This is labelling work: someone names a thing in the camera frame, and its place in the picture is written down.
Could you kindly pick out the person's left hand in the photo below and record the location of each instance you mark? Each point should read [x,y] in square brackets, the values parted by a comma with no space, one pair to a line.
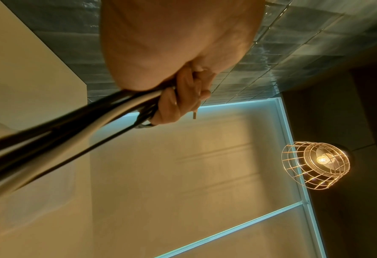
[175,37]

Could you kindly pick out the blue LED light strip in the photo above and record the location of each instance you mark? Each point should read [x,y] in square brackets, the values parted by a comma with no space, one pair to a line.
[239,226]
[239,103]
[290,141]

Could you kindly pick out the white table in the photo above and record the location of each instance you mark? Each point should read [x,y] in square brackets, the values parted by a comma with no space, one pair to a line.
[22,75]

